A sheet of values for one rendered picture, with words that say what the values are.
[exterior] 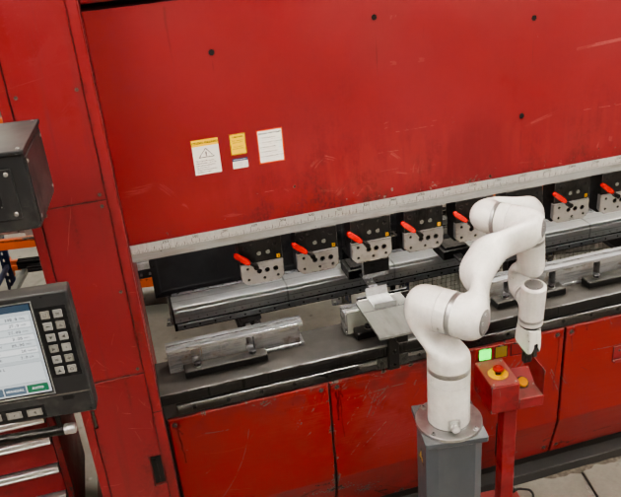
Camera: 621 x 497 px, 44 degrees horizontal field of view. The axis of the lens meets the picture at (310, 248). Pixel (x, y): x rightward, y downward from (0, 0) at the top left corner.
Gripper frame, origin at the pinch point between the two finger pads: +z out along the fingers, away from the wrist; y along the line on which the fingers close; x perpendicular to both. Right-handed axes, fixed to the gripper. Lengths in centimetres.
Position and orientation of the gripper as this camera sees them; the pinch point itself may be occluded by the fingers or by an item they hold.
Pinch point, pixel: (526, 356)
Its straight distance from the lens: 282.5
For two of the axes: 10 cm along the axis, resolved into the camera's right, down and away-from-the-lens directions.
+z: 0.8, 8.3, 5.4
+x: 9.6, -2.1, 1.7
